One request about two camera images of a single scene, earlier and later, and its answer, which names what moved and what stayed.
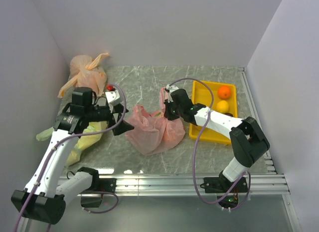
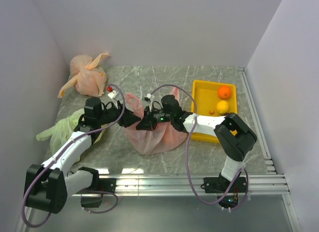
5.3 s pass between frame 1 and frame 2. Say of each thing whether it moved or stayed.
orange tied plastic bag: stayed
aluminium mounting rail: stayed
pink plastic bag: moved
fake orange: stayed
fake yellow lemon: stayed
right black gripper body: moved
